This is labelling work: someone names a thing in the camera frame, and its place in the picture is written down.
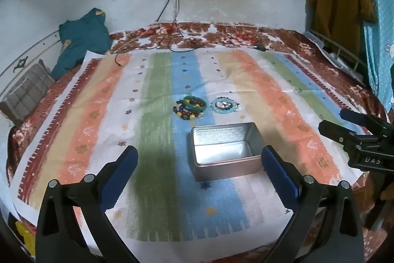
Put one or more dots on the grey plaid pillow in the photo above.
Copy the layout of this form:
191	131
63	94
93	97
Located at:
26	93

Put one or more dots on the green jade bangle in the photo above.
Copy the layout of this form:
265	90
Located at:
194	104

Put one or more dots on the white metal bed rail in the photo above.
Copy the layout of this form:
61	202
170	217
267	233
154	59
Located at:
338	50

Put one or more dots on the silver metal tin box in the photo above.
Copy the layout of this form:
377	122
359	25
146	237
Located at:
226	152

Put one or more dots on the striped pastel mat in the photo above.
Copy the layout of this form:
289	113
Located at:
154	90

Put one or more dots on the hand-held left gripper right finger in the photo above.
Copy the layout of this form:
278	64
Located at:
278	178

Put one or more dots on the blue printed curtain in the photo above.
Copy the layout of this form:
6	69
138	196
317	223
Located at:
380	19

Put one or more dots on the teal cloth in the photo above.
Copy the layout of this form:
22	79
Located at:
83	35

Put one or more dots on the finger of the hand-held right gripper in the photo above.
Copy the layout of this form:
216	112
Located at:
357	118
335	130

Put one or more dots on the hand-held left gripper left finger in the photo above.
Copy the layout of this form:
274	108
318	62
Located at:
121	178

